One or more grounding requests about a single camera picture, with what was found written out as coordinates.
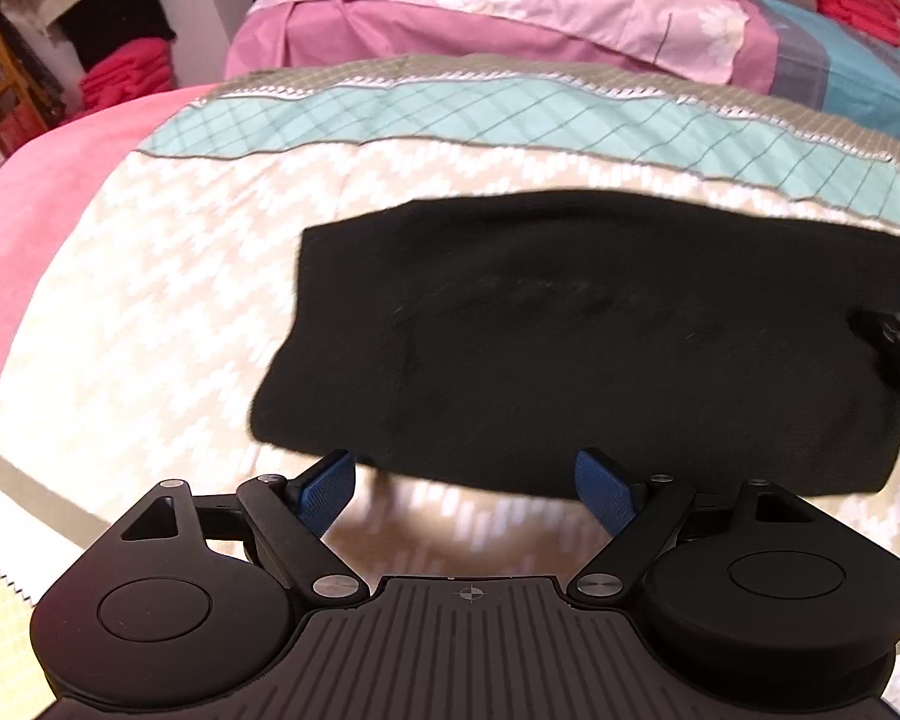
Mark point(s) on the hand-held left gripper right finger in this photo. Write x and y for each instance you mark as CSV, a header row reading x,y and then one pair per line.
x,y
606,487

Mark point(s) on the patterned beige teal bedsheet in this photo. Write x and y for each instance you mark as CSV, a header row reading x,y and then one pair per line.
x,y
180,285

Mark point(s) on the black pants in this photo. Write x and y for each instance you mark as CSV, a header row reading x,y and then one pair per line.
x,y
570,345

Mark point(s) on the pink blanket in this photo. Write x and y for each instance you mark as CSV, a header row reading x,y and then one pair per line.
x,y
37,210

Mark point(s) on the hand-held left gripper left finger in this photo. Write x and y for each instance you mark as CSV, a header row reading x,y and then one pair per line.
x,y
322,489

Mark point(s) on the pink floral quilt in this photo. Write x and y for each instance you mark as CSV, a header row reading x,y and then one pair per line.
x,y
495,7

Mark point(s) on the stack of red clothes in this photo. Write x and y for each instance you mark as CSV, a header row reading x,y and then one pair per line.
x,y
127,79

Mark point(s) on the wooden chair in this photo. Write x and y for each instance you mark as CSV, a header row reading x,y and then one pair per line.
x,y
7,90

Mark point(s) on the blue grey striped quilt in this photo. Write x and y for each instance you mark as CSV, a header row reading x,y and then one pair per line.
x,y
847,60

